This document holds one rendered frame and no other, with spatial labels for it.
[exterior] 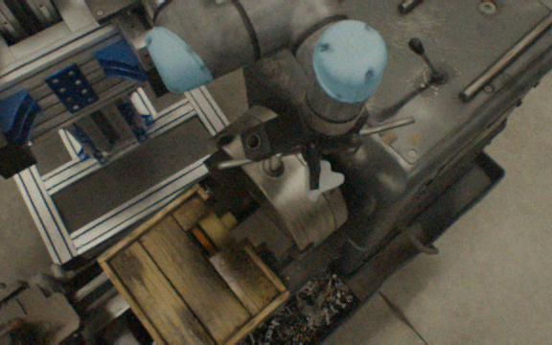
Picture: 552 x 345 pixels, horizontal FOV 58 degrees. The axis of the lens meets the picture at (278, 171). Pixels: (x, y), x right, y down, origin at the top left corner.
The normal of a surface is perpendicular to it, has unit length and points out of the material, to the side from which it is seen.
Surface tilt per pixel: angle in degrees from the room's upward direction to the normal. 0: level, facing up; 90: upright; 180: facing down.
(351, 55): 7
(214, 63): 65
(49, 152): 0
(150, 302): 0
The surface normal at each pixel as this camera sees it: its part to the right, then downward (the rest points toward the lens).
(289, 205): 0.36, 0.10
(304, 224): 0.51, 0.34
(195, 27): 0.07, -0.22
